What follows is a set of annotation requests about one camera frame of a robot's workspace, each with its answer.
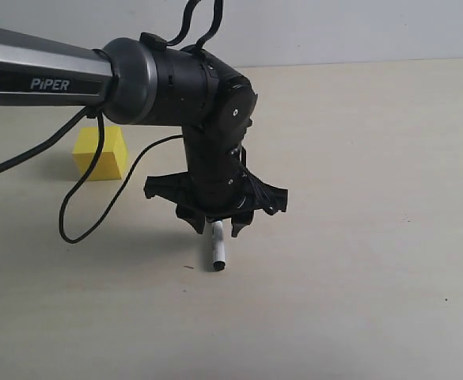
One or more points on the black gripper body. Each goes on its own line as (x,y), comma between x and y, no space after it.
(218,200)

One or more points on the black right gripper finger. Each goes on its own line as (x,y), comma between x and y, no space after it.
(240,221)

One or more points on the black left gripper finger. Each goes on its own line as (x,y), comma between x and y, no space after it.
(195,219)

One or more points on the black and white marker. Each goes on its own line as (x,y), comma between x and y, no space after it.
(218,247)

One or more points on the yellow foam cube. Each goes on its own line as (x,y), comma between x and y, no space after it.
(112,163)

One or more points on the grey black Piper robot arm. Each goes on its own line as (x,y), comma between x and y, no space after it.
(145,82)

